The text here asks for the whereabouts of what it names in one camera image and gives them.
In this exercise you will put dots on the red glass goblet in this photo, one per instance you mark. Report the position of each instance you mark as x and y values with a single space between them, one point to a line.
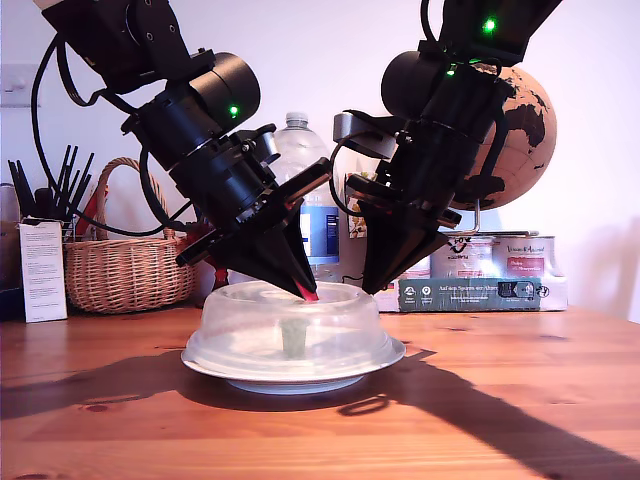
222 280

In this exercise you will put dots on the white ceramic plate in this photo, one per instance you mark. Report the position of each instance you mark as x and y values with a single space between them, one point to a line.
295 386

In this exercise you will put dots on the white printed carton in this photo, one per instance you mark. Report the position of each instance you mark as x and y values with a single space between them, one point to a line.
44 275

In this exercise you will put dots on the clear plastic dome cover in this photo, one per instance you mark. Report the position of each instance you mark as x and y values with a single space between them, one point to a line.
235 330

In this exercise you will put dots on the metal globe stand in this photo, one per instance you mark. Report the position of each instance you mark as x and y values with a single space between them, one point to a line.
477 220

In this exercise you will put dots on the green coffee capsule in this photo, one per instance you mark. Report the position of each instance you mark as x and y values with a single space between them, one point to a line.
295 340

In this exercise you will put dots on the white wall light switch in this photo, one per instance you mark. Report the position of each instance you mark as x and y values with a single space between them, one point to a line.
17 87

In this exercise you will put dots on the cork globe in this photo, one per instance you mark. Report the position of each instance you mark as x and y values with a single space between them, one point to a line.
530 150

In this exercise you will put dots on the black chopstick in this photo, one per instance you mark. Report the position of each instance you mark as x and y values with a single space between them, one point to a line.
71 177
26 185
62 180
19 192
82 185

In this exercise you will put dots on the paint can with red label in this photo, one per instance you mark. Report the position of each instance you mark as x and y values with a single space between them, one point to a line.
420 270

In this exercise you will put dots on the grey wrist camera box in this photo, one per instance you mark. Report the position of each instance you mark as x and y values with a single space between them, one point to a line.
267 147
360 130

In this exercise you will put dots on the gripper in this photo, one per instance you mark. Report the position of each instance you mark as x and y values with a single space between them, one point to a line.
425 170
225 195

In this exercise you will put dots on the cardboard tray with green label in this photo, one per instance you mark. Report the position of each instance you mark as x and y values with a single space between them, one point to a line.
475 295

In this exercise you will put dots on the large clear water bottle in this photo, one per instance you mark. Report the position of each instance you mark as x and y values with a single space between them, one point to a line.
322 230

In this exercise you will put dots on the dark brown jar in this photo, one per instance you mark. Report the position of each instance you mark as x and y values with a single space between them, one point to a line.
7 250

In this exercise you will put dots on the dark blue flat object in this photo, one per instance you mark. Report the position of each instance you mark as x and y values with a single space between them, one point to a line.
10 306

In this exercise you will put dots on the leaf print tissue box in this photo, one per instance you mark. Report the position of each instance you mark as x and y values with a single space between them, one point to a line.
356 227

